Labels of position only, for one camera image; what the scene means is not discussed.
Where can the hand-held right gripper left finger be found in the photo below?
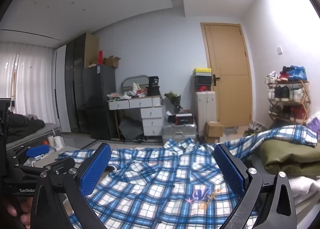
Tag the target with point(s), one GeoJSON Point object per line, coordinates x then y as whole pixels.
{"type": "Point", "coordinates": [96, 169]}

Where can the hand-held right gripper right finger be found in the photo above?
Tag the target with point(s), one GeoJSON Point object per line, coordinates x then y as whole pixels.
{"type": "Point", "coordinates": [228, 169]}

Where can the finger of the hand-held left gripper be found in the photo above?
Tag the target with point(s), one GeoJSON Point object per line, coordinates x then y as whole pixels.
{"type": "Point", "coordinates": [37, 151]}
{"type": "Point", "coordinates": [58, 165]}

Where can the blue plaid shirt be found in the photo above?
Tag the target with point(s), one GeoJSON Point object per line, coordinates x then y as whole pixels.
{"type": "Point", "coordinates": [160, 181]}

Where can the person's left hand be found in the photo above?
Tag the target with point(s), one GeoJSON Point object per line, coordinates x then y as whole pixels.
{"type": "Point", "coordinates": [25, 220]}

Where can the white bottle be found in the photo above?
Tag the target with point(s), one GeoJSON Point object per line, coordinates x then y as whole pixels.
{"type": "Point", "coordinates": [51, 141]}

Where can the white paper roll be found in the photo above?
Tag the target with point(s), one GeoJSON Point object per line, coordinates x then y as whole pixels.
{"type": "Point", "coordinates": [58, 142]}

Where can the grey mattress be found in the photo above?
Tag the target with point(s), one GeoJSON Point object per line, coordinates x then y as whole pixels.
{"type": "Point", "coordinates": [47, 130]}

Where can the dark clothing pile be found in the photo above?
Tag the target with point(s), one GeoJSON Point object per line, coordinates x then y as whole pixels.
{"type": "Point", "coordinates": [22, 126]}

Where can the brown cardboard box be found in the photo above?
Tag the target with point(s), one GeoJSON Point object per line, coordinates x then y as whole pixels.
{"type": "Point", "coordinates": [213, 129]}

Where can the patterned floor mat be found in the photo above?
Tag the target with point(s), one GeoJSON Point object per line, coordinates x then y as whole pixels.
{"type": "Point", "coordinates": [255, 129]}

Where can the white low cabinet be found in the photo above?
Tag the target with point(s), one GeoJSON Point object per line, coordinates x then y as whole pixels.
{"type": "Point", "coordinates": [205, 114]}

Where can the olive green folded blanket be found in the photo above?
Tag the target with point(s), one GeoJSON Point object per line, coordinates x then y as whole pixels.
{"type": "Point", "coordinates": [287, 156]}

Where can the silver suitcase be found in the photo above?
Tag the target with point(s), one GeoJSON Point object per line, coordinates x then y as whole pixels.
{"type": "Point", "coordinates": [177, 131]}

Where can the white wardrobe panel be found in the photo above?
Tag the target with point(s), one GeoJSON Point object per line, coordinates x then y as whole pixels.
{"type": "Point", "coordinates": [61, 88]}

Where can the black box with red stripe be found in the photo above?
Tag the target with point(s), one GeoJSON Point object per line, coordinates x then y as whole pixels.
{"type": "Point", "coordinates": [183, 119]}

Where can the white sheer curtain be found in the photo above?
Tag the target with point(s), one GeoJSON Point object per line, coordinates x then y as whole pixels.
{"type": "Point", "coordinates": [32, 81]}

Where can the white desk with drawers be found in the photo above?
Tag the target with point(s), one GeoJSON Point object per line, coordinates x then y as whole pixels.
{"type": "Point", "coordinates": [150, 119]}

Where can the dark refrigerator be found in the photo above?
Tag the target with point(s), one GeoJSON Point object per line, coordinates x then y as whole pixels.
{"type": "Point", "coordinates": [100, 94]}

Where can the open black shoe box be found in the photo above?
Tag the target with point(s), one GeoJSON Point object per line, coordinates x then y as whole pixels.
{"type": "Point", "coordinates": [172, 116]}

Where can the dark glass wardrobe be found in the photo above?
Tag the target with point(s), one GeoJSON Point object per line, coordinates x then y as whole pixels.
{"type": "Point", "coordinates": [75, 81]}

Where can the pile of small desk items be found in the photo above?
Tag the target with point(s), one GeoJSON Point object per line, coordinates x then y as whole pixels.
{"type": "Point", "coordinates": [125, 95]}

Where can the light grey pillow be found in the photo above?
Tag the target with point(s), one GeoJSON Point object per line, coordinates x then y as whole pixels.
{"type": "Point", "coordinates": [307, 189]}

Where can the red and black shoe box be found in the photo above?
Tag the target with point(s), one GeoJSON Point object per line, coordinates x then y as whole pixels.
{"type": "Point", "coordinates": [203, 88]}

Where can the dark wrapped flower bouquet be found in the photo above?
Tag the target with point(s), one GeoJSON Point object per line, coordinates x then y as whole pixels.
{"type": "Point", "coordinates": [172, 97]}

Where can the purple cloth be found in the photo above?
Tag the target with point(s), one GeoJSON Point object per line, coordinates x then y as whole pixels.
{"type": "Point", "coordinates": [315, 122]}

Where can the arched mirror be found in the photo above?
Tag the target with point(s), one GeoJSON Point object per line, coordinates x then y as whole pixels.
{"type": "Point", "coordinates": [135, 78]}

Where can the wooden door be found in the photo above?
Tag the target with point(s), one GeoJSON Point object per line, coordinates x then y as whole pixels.
{"type": "Point", "coordinates": [230, 68]}

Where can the black bag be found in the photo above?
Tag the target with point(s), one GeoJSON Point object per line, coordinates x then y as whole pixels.
{"type": "Point", "coordinates": [153, 86]}

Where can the yellow shoe box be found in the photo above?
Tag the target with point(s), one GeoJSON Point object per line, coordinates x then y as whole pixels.
{"type": "Point", "coordinates": [201, 71]}

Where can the open small cardboard box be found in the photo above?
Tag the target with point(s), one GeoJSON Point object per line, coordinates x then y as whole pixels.
{"type": "Point", "coordinates": [111, 62]}

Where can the wooden shoe rack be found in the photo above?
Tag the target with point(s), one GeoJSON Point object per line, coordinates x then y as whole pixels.
{"type": "Point", "coordinates": [307, 94]}

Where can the tall flat cardboard box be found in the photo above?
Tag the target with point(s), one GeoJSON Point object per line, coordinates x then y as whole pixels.
{"type": "Point", "coordinates": [91, 48]}

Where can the white light switch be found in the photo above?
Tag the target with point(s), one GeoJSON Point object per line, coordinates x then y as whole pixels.
{"type": "Point", "coordinates": [279, 50]}

